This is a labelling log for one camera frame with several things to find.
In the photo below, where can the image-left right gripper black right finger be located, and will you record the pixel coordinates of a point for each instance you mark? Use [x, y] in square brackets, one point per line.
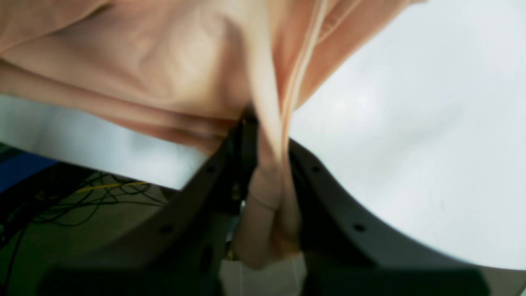
[348, 251]

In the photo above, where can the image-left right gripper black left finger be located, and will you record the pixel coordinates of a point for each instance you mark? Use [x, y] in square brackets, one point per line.
[178, 251]

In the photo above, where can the peach t-shirt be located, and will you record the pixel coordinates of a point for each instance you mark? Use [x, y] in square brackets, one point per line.
[184, 70]

